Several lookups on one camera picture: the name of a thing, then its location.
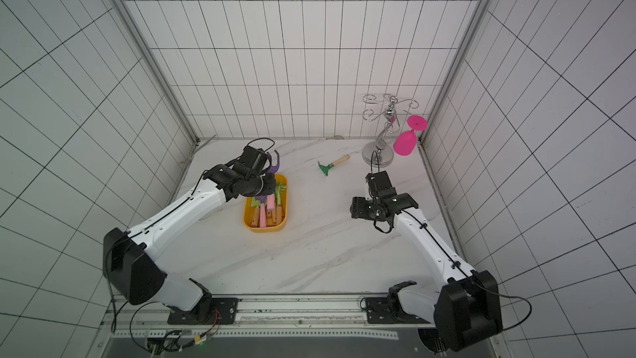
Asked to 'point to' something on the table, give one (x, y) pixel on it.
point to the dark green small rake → (326, 168)
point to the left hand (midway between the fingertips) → (270, 191)
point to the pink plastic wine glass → (405, 142)
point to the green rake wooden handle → (256, 203)
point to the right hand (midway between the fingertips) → (351, 208)
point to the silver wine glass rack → (387, 108)
